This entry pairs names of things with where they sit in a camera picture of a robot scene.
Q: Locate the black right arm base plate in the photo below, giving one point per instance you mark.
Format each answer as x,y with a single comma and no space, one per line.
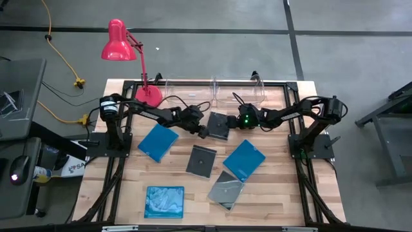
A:
322,145

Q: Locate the yellow blue can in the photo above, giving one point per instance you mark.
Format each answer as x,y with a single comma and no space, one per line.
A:
42,174

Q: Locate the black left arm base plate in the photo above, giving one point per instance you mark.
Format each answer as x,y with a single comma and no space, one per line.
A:
96,145

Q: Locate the red desk lamp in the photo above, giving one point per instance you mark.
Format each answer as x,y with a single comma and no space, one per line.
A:
119,45

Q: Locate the black clamp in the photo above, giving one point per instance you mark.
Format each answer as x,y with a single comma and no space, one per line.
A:
157,77
255,75

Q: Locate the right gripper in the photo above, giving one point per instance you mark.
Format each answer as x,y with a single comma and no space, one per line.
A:
248,114

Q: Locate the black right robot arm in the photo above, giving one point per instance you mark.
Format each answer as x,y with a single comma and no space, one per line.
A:
289,114

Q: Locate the silver bracket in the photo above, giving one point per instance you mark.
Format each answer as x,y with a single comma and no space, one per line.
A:
119,228
299,229

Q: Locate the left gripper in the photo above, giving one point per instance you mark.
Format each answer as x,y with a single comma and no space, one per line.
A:
191,116

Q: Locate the grey side table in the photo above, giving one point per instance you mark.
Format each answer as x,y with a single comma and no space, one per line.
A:
13,199

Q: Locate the clear plastic case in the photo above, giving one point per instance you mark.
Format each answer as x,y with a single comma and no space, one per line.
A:
9,101

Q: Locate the black clear jewel case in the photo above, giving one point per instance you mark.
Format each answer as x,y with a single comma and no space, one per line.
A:
201,161
217,129
225,190

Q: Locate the black computer mouse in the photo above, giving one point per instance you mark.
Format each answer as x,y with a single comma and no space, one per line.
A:
19,169

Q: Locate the blue jewel case white swirls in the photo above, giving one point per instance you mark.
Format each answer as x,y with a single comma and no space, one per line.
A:
164,202

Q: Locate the grey metal table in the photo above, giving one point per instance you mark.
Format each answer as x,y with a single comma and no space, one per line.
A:
399,100

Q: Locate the grey desk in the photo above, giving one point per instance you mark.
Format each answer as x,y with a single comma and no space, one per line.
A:
22,74

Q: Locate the black chair caster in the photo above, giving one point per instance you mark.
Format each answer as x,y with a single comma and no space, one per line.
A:
40,212

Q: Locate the clear plastic bin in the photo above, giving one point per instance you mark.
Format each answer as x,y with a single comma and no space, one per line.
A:
254,91
190,90

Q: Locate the white printed cardboard box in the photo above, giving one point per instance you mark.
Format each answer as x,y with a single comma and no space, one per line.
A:
75,166

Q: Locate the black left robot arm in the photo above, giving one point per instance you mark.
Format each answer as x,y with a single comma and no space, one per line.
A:
151,113

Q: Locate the black aluminium table frame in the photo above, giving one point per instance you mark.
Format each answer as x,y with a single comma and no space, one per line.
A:
292,86

